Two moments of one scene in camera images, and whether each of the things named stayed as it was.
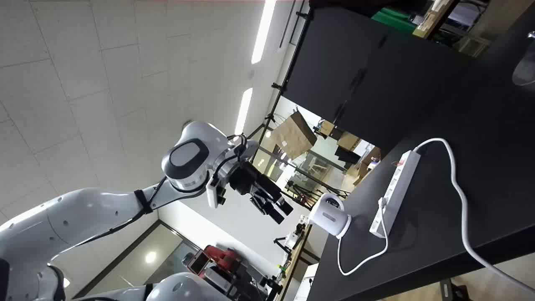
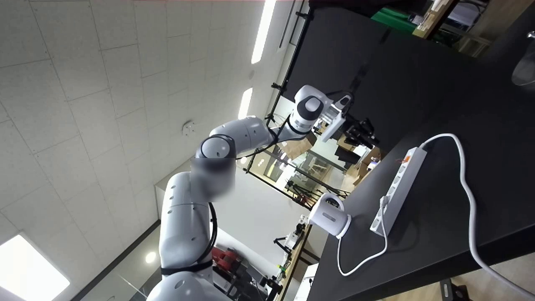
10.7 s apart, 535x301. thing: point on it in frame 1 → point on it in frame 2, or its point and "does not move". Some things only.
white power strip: [394, 193] does not move
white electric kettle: [330, 215] does not move
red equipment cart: [240, 280] does not move
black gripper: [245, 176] → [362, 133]
